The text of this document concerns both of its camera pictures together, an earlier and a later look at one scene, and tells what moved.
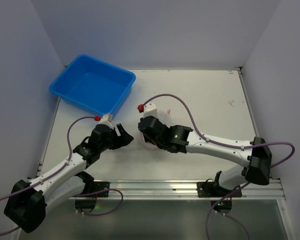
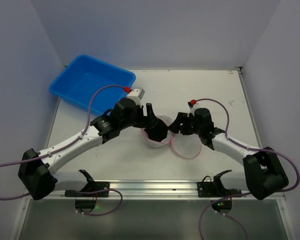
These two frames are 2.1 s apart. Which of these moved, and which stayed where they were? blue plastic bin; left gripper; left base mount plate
Moved: left gripper
Stayed: blue plastic bin; left base mount plate
